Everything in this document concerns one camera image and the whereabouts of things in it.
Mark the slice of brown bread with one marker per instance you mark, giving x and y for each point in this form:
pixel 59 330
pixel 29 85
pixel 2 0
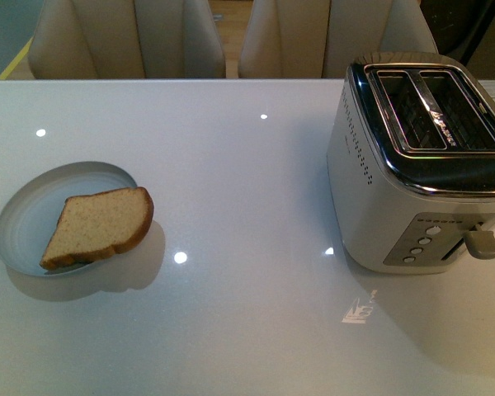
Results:
pixel 95 227

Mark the white round plate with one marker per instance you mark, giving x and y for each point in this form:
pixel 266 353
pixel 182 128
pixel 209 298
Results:
pixel 29 218

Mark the right beige upholstered chair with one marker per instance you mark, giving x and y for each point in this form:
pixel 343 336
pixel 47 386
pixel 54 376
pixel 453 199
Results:
pixel 319 39

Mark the beige upholstered chair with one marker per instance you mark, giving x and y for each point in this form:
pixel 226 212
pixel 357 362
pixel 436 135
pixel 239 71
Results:
pixel 126 39
pixel 319 39

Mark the white chrome two-slot toaster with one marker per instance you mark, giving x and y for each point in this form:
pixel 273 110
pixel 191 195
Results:
pixel 411 163

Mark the left beige upholstered chair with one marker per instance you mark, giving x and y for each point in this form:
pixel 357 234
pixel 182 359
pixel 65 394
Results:
pixel 126 39

